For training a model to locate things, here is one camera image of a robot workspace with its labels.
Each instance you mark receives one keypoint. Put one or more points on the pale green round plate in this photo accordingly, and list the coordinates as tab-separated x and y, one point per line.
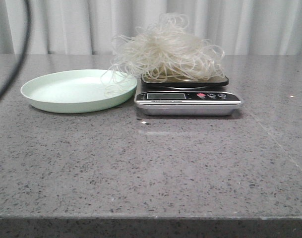
79	91

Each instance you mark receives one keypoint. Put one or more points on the silver digital kitchen scale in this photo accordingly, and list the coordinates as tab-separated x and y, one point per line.
172	98

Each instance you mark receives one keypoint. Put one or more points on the white vermicelli noodle bundle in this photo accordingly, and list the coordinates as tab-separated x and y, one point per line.
167	51

